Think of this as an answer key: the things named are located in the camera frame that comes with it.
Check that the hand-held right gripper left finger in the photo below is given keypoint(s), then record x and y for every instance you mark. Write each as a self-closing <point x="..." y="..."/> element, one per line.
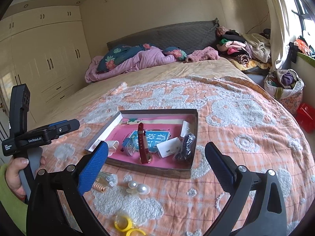
<point x="94" y="167"/>

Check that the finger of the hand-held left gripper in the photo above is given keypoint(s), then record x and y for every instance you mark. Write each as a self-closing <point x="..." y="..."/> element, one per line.
<point x="67" y="127"/>
<point x="57" y="124"/>

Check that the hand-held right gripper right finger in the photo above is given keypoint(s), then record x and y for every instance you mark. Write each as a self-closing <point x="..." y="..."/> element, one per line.
<point x="219" y="168"/>

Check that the white hair claw clip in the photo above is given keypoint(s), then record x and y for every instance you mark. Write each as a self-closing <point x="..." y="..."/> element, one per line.
<point x="113" y="146"/>

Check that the bag of dark beads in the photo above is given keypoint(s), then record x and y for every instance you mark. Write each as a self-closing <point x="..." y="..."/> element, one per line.
<point x="185" y="150"/>

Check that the clear plastic bag with card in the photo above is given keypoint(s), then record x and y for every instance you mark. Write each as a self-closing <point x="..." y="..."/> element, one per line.
<point x="185" y="127"/>

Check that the white earring card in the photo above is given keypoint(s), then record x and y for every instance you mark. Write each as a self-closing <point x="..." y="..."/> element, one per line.
<point x="167" y="147"/>

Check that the shallow cardboard box pink lining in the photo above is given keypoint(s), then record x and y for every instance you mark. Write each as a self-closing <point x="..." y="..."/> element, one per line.
<point x="157" y="125"/>

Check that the person's left forearm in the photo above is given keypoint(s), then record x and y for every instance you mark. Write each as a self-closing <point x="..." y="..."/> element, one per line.
<point x="9" y="201"/>

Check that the person's left hand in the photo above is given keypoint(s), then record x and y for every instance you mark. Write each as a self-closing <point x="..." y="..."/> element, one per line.
<point x="14" y="177"/>

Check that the beige bed sheet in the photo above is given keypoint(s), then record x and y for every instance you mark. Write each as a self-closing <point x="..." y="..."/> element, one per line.
<point x="98" y="88"/>

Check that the large pearl hair clip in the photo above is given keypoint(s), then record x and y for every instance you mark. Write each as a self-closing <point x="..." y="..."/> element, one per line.
<point x="140" y="188"/>

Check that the orange checked chenille blanket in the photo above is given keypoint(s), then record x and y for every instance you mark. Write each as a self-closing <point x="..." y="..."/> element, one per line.
<point x="233" y="118"/>

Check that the cream built-in wardrobe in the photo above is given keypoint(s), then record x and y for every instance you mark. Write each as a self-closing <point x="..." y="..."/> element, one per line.
<point x="44" y="61"/>

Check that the large dark floral pillow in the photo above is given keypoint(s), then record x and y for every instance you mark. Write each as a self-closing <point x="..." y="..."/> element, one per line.
<point x="115" y="56"/>

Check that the red plastic box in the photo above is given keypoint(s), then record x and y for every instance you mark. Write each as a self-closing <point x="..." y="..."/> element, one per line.
<point x="306" y="116"/>

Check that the floral bag of clothes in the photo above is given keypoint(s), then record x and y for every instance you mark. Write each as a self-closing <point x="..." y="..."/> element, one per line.
<point x="285" y="88"/>

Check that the pink quilt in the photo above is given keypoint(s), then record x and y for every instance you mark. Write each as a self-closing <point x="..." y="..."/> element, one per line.
<point x="150" y="59"/>

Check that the pink fluffy garment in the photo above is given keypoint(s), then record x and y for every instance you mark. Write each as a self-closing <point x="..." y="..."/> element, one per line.
<point x="201" y="54"/>

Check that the pile of clothes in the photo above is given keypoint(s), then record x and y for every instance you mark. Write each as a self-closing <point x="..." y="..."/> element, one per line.
<point x="241" y="51"/>

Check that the small dark floral pillow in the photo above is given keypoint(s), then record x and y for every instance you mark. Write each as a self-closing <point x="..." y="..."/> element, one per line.
<point x="177" y="53"/>

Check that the grey quilted headboard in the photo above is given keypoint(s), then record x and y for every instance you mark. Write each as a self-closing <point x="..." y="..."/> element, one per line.
<point x="167" y="34"/>

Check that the clothes on window sill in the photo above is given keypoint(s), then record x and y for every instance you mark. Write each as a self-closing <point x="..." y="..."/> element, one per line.
<point x="304" y="46"/>

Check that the cream curtain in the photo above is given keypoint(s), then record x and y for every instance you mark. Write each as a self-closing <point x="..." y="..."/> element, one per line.
<point x="278" y="29"/>

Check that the window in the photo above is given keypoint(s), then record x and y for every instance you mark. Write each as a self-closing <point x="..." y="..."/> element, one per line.
<point x="300" y="2"/>

